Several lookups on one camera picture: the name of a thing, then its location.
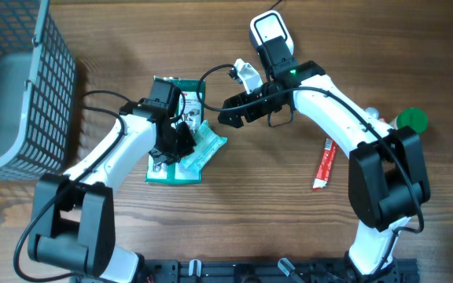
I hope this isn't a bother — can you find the teal small wipes packet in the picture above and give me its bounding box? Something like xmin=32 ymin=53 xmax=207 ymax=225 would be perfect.
xmin=179 ymin=120 xmax=227 ymax=174

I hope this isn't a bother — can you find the green 3M gloves packet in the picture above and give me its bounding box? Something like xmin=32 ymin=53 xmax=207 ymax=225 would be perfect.
xmin=145 ymin=76 xmax=204 ymax=186

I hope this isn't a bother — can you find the red sachet stick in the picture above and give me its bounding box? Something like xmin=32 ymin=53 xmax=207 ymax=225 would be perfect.
xmin=312 ymin=138 xmax=337 ymax=191

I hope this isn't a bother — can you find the yellow Vim liquid bottle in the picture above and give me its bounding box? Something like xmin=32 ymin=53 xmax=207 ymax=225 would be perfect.
xmin=365 ymin=107 xmax=380 ymax=119

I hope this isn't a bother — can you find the green lid plastic jar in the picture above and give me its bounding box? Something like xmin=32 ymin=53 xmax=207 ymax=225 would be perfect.
xmin=389 ymin=108 xmax=429 ymax=134

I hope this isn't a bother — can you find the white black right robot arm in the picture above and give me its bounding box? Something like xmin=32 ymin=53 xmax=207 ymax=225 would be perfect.
xmin=218 ymin=36 xmax=430 ymax=280

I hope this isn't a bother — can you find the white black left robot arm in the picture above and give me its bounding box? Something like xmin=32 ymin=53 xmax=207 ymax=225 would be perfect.
xmin=13 ymin=79 xmax=195 ymax=282

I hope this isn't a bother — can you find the white barcode scanner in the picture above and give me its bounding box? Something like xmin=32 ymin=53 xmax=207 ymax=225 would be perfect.
xmin=249 ymin=9 xmax=294 ymax=54

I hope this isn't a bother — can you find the dark grey plastic basket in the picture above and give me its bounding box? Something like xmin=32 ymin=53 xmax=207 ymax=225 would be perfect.
xmin=0 ymin=0 xmax=76 ymax=180

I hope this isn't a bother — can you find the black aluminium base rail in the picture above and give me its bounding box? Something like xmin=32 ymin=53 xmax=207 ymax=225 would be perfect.
xmin=68 ymin=257 xmax=421 ymax=283

